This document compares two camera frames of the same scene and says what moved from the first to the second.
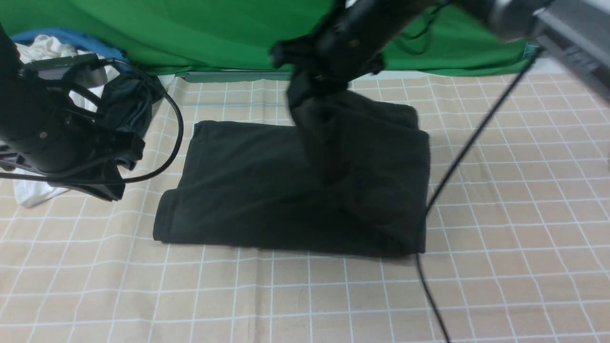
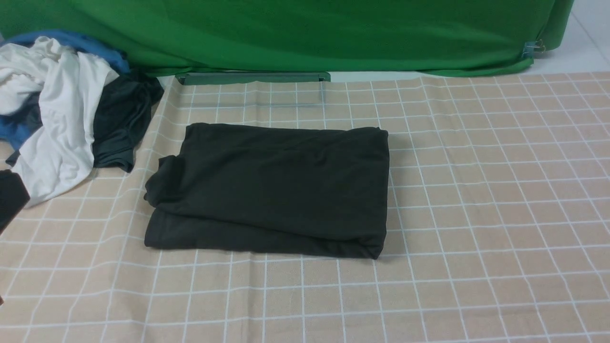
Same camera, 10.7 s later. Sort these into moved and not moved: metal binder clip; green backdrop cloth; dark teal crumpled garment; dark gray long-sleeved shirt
Moved: dark gray long-sleeved shirt
Not moved: green backdrop cloth; metal binder clip; dark teal crumpled garment
